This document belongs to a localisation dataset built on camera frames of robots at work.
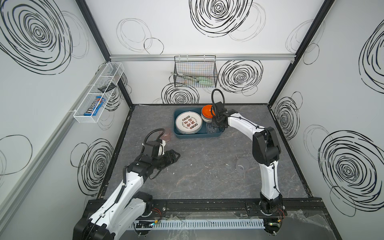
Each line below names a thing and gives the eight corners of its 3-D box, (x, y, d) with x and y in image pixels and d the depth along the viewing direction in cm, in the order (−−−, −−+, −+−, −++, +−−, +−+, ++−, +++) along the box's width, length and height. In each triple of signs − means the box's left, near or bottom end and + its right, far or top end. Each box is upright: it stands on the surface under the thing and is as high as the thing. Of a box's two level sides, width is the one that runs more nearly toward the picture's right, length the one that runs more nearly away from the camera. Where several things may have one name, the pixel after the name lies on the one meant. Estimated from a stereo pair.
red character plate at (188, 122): (174, 134, 102) (174, 131, 100) (177, 113, 114) (176, 111, 112) (202, 134, 102) (203, 132, 100) (202, 113, 114) (202, 111, 112)
